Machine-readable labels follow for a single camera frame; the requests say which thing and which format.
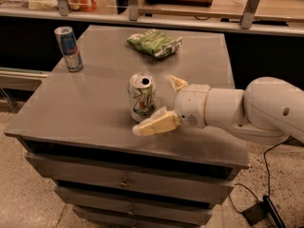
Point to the long wooden shelf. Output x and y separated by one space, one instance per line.
273 17

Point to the top drawer with knob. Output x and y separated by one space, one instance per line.
173 186

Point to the middle drawer with knob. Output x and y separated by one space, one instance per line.
123 206

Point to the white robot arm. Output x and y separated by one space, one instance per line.
267 111

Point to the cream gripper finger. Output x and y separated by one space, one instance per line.
161 121
176 83

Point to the grey drawer cabinet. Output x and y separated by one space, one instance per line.
86 114

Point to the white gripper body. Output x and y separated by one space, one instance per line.
191 104

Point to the green jalapeno chip bag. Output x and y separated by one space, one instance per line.
154 43

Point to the drawer with knob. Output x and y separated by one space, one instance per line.
173 186
123 206

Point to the metal shelf bracket right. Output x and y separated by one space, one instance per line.
249 13

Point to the white green 7up can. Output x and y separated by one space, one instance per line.
141 90

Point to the blue silver energy drink can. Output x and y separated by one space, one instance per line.
68 46

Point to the black floor pedal box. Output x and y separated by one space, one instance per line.
262 210

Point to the metal shelf bracket middle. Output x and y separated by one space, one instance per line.
133 10

